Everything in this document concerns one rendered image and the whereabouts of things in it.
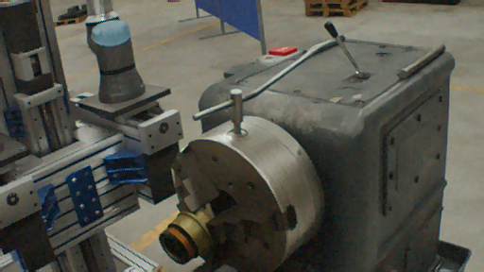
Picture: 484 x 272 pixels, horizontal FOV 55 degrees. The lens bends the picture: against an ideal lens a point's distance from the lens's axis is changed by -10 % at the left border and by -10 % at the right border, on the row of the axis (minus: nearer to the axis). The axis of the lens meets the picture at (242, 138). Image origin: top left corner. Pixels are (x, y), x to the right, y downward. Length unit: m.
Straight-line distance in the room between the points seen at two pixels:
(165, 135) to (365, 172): 0.68
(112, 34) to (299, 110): 0.68
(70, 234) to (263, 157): 0.78
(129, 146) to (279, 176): 0.71
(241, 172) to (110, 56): 0.71
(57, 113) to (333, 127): 0.89
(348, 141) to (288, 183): 0.14
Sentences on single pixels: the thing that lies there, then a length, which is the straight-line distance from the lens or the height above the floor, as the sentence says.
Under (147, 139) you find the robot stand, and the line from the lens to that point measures 1.44.
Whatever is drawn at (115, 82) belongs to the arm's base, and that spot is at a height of 1.22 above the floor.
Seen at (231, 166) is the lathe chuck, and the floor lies 1.19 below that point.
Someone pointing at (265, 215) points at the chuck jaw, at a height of 1.12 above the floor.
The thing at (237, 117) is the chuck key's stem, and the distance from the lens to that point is 0.94.
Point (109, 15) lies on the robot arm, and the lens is 1.64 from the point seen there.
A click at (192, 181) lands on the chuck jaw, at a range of 0.99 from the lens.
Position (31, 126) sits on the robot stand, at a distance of 1.53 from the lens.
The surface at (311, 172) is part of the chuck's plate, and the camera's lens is 0.97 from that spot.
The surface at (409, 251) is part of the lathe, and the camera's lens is 1.41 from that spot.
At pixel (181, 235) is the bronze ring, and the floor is 1.10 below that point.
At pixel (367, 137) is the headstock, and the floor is 1.21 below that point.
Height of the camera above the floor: 1.61
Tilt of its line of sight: 23 degrees down
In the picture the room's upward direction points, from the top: 7 degrees counter-clockwise
